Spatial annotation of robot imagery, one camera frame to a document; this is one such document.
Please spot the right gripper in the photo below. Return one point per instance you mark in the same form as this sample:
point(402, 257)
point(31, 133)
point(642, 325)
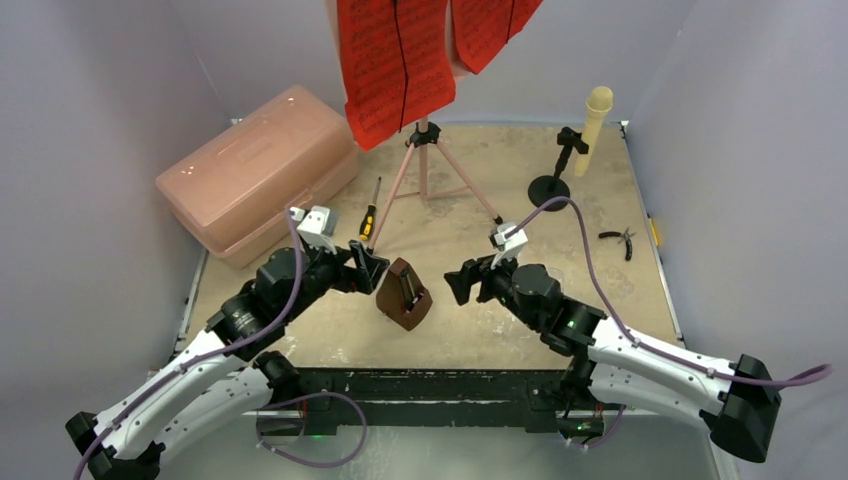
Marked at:
point(481, 277)

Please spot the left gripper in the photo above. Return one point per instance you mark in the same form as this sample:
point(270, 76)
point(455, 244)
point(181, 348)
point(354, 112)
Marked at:
point(361, 279)

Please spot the brown metronome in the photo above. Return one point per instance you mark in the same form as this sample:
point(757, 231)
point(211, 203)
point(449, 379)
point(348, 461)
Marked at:
point(402, 297)

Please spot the clear metronome cover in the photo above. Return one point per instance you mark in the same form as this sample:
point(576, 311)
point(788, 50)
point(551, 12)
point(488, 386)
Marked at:
point(556, 274)

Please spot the black pliers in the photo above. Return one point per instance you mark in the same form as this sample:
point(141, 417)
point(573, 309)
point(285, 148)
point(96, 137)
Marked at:
point(623, 237)

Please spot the cream microphone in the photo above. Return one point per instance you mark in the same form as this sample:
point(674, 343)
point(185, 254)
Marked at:
point(598, 104)

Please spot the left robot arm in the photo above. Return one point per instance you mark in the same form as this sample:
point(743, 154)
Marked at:
point(228, 369)

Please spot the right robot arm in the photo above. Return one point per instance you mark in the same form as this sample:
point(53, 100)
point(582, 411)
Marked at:
point(732, 400)

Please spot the yellow black screwdriver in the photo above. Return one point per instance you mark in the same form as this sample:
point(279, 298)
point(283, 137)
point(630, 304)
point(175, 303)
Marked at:
point(366, 227)

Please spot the black microphone stand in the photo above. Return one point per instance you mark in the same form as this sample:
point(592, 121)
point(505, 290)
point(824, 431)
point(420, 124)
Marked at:
point(545, 187)

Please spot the pink tripod music stand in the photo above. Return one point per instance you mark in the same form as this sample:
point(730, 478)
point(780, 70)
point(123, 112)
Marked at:
point(425, 137)

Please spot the pink plastic storage box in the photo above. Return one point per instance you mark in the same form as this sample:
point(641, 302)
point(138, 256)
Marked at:
point(231, 194)

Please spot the red sheet music left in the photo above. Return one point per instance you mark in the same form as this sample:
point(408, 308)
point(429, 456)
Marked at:
point(394, 63)

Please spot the red sheet music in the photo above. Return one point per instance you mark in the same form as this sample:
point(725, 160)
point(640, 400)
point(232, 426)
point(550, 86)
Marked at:
point(482, 28)
point(394, 63)

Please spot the red sheet music right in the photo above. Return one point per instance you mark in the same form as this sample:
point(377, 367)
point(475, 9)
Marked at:
point(482, 28)

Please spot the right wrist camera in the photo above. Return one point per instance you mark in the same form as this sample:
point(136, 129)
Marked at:
point(508, 240)

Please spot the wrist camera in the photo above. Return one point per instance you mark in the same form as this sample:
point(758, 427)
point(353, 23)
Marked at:
point(508, 240)
point(316, 226)

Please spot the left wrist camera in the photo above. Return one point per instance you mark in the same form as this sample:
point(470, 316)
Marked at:
point(316, 226)

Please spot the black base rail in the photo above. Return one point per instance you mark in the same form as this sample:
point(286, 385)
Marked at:
point(533, 400)

